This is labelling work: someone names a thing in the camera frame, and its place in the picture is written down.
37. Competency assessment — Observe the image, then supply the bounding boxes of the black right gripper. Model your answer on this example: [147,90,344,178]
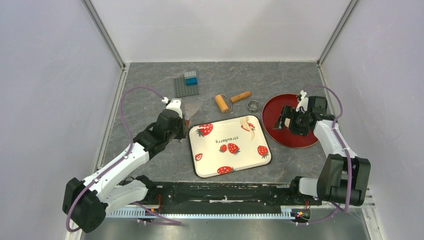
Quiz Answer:
[273,105,310,138]

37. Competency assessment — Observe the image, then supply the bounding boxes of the red round plate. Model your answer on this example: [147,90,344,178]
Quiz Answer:
[261,93,319,149]

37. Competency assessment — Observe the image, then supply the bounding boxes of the metal scraper wooden handle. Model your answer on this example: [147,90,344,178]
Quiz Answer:
[183,102,203,127]

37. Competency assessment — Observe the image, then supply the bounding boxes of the metal ring cutter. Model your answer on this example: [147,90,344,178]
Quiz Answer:
[247,100,260,113]

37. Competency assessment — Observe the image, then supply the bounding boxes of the dough scrap strip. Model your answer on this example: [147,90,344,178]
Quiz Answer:
[240,116,255,141]

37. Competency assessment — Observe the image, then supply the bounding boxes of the strawberry print enamel tray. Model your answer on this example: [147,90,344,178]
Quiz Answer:
[187,114,272,179]

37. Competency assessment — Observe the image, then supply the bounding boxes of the wooden dough roller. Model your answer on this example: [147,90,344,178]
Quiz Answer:
[214,91,252,114]

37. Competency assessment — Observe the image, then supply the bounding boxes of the white dough ball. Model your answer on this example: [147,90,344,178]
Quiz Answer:
[284,118,291,129]

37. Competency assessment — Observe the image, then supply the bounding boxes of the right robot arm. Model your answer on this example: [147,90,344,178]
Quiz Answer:
[273,96,371,207]

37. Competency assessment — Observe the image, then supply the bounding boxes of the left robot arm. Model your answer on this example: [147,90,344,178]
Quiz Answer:
[62,107,187,233]

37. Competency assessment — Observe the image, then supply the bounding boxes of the grey lego baseplate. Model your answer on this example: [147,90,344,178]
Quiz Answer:
[173,77,200,98]

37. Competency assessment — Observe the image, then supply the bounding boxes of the blue grey lego bricks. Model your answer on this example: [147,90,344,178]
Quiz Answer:
[183,70,198,86]

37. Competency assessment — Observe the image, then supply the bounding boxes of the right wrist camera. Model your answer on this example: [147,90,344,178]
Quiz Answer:
[296,90,309,113]

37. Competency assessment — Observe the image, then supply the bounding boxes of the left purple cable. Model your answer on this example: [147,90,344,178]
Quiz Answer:
[65,86,183,233]

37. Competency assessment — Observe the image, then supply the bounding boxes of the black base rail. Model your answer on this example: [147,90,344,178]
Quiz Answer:
[140,181,322,215]

